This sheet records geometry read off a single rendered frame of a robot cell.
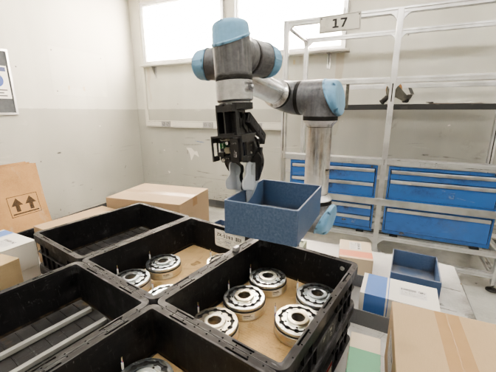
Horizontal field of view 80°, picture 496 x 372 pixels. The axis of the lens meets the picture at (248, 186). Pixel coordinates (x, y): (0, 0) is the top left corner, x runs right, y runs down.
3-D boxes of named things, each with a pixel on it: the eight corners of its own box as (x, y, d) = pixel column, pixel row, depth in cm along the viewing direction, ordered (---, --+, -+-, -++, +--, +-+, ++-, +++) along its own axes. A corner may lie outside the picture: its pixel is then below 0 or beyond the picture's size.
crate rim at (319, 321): (260, 242, 93) (260, 235, 92) (359, 271, 76) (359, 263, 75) (154, 311, 61) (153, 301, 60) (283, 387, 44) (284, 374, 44)
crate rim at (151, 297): (191, 222, 109) (191, 215, 109) (260, 242, 93) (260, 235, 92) (80, 268, 78) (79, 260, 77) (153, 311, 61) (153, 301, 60)
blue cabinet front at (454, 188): (381, 232, 248) (389, 165, 234) (488, 248, 219) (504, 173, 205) (381, 233, 246) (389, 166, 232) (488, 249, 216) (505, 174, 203)
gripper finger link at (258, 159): (242, 181, 65) (239, 141, 64) (246, 179, 67) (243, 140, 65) (262, 181, 63) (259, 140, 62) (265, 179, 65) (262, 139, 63)
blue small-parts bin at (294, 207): (262, 204, 78) (262, 178, 76) (319, 213, 71) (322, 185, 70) (224, 232, 60) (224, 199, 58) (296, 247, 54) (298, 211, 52)
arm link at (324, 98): (300, 222, 121) (307, 80, 107) (337, 230, 113) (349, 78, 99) (287, 232, 112) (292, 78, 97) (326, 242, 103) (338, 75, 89)
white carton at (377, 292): (356, 318, 89) (359, 291, 86) (362, 296, 99) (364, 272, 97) (435, 341, 80) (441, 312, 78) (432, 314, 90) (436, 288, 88)
